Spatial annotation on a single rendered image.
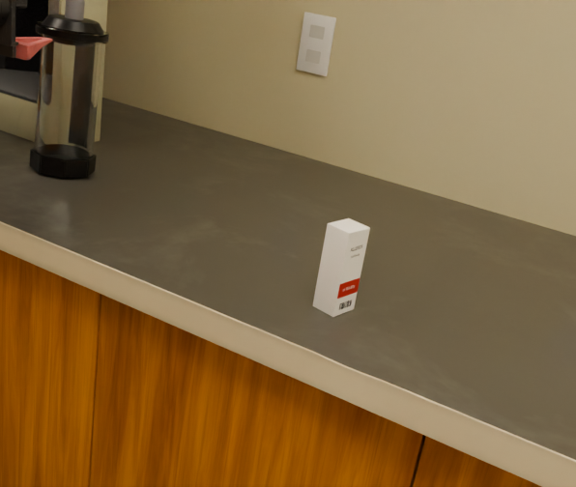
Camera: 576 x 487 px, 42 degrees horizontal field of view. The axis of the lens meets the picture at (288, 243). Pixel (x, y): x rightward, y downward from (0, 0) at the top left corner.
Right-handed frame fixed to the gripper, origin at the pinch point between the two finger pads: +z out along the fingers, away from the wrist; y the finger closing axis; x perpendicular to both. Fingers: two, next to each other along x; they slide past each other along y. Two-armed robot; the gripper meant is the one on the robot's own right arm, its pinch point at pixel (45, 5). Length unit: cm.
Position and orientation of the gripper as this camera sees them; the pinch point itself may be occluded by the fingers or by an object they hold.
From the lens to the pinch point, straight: 119.8
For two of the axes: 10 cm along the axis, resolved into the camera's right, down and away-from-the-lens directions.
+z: 4.9, -2.5, 8.3
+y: 1.4, -9.2, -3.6
